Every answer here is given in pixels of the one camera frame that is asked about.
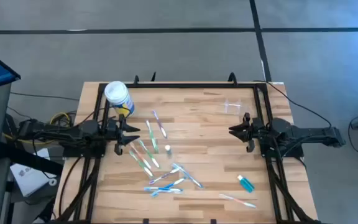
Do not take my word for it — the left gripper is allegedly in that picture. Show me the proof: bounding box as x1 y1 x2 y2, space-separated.
106 113 141 156

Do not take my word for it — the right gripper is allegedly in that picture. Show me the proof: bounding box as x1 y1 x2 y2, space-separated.
228 112 265 153

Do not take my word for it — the orange toothbrush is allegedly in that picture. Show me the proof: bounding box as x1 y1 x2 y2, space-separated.
129 142 152 170

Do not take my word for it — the small white crumpled scrap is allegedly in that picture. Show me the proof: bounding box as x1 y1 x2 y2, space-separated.
145 119 160 154

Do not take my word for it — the clear acrylic organizer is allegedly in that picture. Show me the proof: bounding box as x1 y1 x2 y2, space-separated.
223 98 244 115

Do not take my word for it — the white yellow wipes canister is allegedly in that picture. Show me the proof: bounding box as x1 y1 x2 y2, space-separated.
104 80 135 118

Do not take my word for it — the pink and white toothbrush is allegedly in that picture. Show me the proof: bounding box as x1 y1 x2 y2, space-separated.
218 193 257 209

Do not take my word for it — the black cart leg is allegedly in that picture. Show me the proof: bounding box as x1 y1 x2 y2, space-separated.
0 141 64 177

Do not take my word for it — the white paper booklet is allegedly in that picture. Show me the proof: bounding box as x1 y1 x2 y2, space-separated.
9 147 57 198

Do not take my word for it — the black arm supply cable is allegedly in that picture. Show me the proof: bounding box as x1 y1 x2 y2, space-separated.
253 80 334 129

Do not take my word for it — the black aluminium table frame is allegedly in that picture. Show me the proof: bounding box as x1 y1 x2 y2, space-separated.
54 81 321 224

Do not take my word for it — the thin black floor cable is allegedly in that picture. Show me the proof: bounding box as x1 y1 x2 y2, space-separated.
9 91 80 102

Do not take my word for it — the yellow cable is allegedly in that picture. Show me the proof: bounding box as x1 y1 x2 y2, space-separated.
1 111 71 146

